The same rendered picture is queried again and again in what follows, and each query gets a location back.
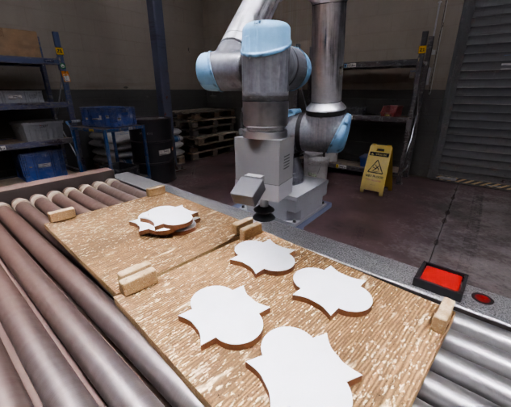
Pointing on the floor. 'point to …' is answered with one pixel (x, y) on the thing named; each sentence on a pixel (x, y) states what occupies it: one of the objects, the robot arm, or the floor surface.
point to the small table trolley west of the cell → (107, 142)
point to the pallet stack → (205, 131)
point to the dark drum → (159, 136)
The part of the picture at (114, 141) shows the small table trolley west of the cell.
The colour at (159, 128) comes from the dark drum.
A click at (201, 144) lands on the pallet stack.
